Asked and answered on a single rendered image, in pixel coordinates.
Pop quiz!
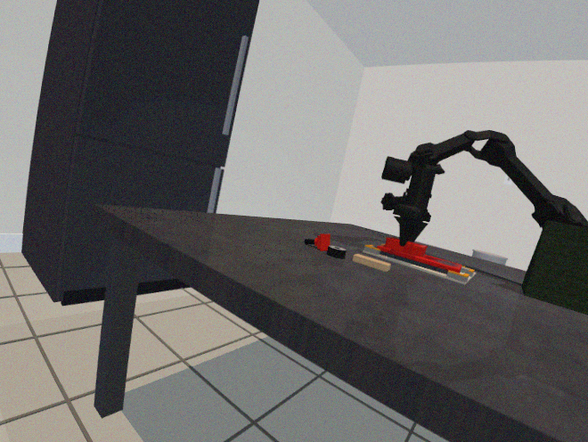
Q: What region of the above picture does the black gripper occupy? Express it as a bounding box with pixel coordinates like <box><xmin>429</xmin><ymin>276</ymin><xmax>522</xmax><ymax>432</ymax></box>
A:
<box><xmin>393</xmin><ymin>185</ymin><xmax>432</xmax><ymax>247</ymax></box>

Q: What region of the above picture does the tan rectangular block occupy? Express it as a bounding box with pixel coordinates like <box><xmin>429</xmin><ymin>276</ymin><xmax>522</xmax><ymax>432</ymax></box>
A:
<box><xmin>353</xmin><ymin>254</ymin><xmax>391</xmax><ymax>272</ymax></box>

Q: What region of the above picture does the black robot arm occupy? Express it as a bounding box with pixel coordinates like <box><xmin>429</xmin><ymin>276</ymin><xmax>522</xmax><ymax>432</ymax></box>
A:
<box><xmin>380</xmin><ymin>130</ymin><xmax>588</xmax><ymax>228</ymax></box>

